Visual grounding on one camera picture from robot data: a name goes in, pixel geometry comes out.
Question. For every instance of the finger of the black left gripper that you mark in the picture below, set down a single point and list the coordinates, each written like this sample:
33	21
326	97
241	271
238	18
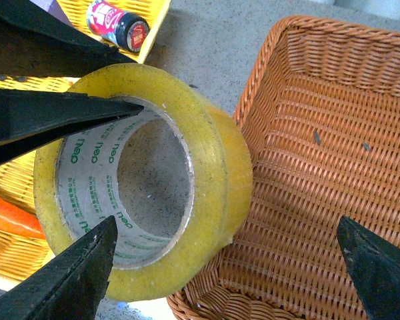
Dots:
34	43
31	119

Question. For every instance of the brown wicker basket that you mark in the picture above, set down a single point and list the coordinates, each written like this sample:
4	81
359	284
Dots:
320	114

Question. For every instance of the yellow packing tape roll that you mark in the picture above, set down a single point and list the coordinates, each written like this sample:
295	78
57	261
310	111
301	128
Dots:
177	178

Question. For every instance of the purple foam block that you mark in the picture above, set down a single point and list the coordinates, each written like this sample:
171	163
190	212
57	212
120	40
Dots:
54	9

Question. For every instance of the small red labelled can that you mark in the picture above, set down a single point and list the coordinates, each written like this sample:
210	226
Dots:
125	29

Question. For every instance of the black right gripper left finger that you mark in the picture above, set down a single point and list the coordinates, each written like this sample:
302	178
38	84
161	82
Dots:
70	286

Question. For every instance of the orange toy carrot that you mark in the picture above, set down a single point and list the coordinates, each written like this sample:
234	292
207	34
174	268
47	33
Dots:
19	222

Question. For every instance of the yellow wicker basket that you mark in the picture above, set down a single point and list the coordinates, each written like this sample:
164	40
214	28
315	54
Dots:
21	256

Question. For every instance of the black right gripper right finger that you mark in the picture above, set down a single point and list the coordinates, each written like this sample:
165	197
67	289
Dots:
374	268

